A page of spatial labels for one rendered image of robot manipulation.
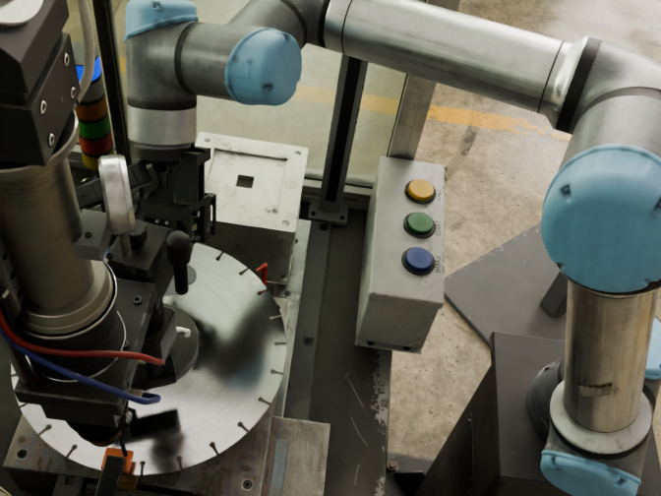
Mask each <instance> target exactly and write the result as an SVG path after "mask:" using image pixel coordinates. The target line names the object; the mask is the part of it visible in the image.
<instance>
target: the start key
mask: <svg viewBox="0 0 661 496"><path fill-rule="evenodd" d="M407 226H408V228H409V229H410V230H411V231H412V232H414V233H416V234H421V235H423V234H428V233H429V232H431V230H432V228H433V220H432V219H431V217H430V216H428V215H427V214H425V213H421V212H416V213H413V214H411V215H410V216H409V217H408V220H407Z"/></svg>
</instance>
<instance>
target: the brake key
mask: <svg viewBox="0 0 661 496"><path fill-rule="evenodd" d="M405 262H406V264H407V266H408V267H409V268H410V269H412V270H414V271H417V272H425V271H427V270H429V269H430V268H431V266H432V263H433V257H432V255H431V253H430V252H429V251H428V250H426V249H424V248H421V247H414V248H412V249H410V250H409V251H408V252H407V254H406V257H405Z"/></svg>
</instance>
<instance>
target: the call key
mask: <svg viewBox="0 0 661 496"><path fill-rule="evenodd" d="M408 192H409V194H410V196H412V197H413V198H414V199H416V200H420V201H426V200H429V199H431V198H432V196H433V193H434V188H433V186H432V184H431V183H430V182H428V181H427V180H424V179H415V180H413V181H412V182H411V183H410V184H409V188H408Z"/></svg>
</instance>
